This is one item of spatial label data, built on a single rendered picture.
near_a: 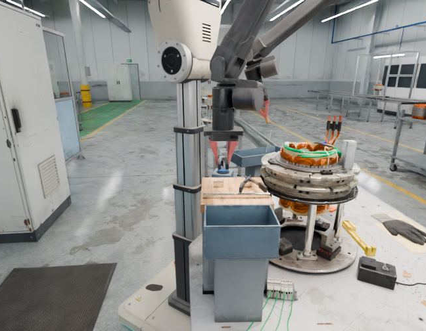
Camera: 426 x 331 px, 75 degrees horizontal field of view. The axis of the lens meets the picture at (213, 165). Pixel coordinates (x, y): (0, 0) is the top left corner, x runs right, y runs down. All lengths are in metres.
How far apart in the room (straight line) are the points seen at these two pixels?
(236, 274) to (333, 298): 0.33
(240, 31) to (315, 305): 0.73
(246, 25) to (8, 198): 2.46
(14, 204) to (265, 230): 2.43
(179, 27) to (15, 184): 2.06
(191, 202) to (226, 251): 0.60
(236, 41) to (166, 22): 0.44
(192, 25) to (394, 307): 1.05
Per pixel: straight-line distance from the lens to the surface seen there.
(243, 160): 1.13
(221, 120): 0.70
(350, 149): 0.96
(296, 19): 1.16
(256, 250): 0.66
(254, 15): 0.70
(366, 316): 0.91
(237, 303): 0.77
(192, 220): 1.26
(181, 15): 1.06
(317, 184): 0.88
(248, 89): 0.67
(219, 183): 0.81
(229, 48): 0.70
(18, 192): 2.77
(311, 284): 0.95
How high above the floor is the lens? 1.38
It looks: 18 degrees down
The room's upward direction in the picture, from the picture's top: straight up
